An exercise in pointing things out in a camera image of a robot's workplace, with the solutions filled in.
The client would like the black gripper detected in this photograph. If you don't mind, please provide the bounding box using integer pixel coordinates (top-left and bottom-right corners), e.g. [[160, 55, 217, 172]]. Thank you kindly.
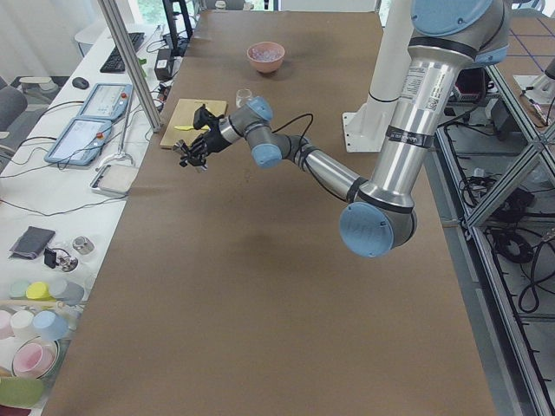
[[180, 128, 225, 172]]

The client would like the steel jigger cup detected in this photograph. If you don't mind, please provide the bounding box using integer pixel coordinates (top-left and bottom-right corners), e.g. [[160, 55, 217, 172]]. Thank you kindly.
[[173, 140, 190, 158]]

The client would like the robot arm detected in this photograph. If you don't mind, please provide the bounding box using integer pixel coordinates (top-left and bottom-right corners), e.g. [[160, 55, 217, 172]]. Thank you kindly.
[[173, 1, 512, 257]]

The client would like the clear wine glass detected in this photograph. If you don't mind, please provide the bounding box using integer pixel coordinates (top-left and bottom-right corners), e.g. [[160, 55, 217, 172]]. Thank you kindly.
[[235, 88, 253, 107]]

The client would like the pile of clear ice cubes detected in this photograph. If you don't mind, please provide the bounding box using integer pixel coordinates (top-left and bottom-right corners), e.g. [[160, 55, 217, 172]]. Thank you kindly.
[[251, 44, 282, 62]]

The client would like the bamboo cutting board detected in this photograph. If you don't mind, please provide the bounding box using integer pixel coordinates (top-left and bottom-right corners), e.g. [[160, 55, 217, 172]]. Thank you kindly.
[[160, 99, 227, 149]]

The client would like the metal tray with cloth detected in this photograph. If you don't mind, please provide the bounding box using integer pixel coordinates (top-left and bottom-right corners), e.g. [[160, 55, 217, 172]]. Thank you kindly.
[[89, 164, 139, 198]]

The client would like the black box with label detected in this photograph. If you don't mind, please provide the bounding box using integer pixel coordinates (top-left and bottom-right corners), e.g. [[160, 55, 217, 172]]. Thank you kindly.
[[154, 49, 174, 81]]

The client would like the far blue teach pendant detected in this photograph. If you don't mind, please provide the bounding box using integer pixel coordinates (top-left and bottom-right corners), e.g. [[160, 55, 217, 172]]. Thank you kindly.
[[78, 83, 133, 121]]

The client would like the blue teach pendant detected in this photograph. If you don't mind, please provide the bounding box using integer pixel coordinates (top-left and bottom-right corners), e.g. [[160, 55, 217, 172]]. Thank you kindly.
[[44, 117, 113, 167], [78, 83, 133, 121]]

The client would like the near blue teach pendant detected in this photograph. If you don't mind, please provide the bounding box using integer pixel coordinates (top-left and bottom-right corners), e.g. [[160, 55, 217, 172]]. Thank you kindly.
[[44, 117, 113, 167]]

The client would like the black keyboard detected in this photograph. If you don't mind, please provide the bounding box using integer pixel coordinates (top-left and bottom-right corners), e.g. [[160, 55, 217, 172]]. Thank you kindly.
[[99, 31, 146, 74]]

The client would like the pink bowl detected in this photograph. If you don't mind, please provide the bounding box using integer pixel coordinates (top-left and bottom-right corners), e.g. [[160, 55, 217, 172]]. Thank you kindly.
[[246, 42, 285, 74]]

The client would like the computer mouse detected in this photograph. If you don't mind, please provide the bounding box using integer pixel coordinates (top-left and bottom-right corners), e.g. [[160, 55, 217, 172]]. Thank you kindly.
[[72, 77, 89, 90]]

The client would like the grey folded cloth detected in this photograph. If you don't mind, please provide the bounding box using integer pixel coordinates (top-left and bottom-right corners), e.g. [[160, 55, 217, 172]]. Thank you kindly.
[[10, 226, 56, 259]]

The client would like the grey plastic cup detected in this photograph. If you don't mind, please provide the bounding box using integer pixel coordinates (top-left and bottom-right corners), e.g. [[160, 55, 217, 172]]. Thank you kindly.
[[49, 278, 85, 306]]

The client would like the yellow plastic cup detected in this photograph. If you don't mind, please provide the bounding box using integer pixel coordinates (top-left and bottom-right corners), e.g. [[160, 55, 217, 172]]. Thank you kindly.
[[25, 282, 55, 301]]

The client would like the mint green plastic cup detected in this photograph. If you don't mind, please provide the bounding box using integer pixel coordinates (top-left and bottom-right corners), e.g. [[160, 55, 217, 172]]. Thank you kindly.
[[9, 280, 30, 300]]

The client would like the light blue plastic cup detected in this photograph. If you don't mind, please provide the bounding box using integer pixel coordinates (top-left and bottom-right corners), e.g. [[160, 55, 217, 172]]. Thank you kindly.
[[32, 310, 69, 341]]

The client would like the white plastic cup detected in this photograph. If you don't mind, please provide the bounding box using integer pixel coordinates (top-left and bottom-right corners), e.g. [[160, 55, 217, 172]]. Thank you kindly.
[[10, 310, 37, 341]]

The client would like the pink plastic cup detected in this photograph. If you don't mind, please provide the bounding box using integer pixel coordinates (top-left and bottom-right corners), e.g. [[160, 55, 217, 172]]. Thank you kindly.
[[12, 341, 57, 379]]

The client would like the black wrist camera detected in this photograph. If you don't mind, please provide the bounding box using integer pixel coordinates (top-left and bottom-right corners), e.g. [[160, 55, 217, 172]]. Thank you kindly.
[[193, 104, 219, 130]]

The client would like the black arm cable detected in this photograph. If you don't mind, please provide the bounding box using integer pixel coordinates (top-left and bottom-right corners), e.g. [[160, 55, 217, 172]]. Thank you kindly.
[[271, 113, 316, 151]]

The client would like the aluminium frame post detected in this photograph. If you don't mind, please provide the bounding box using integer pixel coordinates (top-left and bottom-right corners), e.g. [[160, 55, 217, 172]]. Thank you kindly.
[[97, 0, 161, 133]]

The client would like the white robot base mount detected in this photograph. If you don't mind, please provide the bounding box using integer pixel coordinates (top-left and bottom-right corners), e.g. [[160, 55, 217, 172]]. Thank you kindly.
[[343, 0, 413, 153]]

